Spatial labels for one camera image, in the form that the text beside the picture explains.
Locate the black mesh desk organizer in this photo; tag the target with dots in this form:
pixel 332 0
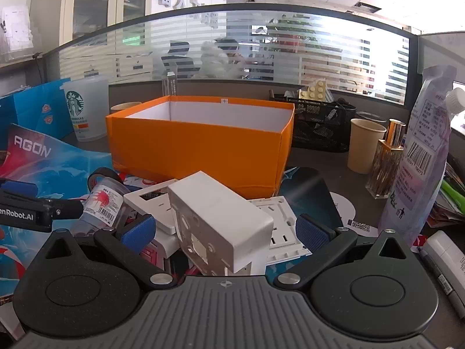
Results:
pixel 319 127

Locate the clear bottle with red label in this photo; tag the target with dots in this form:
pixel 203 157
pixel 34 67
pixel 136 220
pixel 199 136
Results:
pixel 103 205

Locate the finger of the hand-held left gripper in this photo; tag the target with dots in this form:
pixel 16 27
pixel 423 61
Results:
pixel 21 188
pixel 69 209

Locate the stack of papers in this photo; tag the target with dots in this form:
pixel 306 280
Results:
pixel 448 196

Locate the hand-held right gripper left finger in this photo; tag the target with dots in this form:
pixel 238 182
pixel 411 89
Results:
pixel 140 231

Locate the orange cardboard box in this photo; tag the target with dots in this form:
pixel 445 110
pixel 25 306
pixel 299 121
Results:
pixel 196 149

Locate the dark printed mouse pad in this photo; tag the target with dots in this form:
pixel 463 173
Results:
pixel 308 192

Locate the red blue printed poster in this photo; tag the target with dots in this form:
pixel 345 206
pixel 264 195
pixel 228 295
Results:
pixel 47 167

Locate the beige building brick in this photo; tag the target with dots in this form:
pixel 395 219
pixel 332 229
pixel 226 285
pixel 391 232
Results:
pixel 315 90

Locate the grey marker pen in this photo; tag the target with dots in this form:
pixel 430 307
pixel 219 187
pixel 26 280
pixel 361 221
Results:
pixel 441 280

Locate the clear wall document holder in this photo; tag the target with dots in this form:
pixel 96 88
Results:
pixel 16 32

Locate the white plastic junction box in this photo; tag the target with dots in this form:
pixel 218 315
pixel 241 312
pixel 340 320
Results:
pixel 221 218

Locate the clear acrylic box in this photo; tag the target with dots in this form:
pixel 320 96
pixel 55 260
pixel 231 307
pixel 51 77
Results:
pixel 170 81

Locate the white rectangular block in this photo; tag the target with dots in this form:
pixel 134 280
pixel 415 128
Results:
pixel 448 252

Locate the white socket panel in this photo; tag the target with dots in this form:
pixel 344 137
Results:
pixel 281 236

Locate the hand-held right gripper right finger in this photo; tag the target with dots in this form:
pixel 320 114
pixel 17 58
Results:
pixel 308 233

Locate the white purple spout pouch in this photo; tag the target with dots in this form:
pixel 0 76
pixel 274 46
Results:
pixel 423 167

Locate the translucent cup with green logo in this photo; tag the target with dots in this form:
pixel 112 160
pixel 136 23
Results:
pixel 85 109

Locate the striped frosted glass partition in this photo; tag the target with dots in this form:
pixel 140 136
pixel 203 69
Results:
pixel 327 54

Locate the beige paper cup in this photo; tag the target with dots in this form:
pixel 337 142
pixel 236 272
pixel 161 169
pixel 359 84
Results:
pixel 363 145
pixel 121 106

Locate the blue paper bag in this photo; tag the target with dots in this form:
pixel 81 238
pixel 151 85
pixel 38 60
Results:
pixel 36 109

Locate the beige glass door cabinet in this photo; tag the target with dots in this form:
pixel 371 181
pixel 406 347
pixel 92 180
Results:
pixel 109 3

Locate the white switch frame plate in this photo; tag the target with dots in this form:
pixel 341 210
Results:
pixel 132 200

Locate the gold perfume bottle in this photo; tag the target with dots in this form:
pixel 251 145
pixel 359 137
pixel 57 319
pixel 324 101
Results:
pixel 387 167

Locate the round white sticker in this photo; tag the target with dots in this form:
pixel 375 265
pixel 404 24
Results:
pixel 348 211

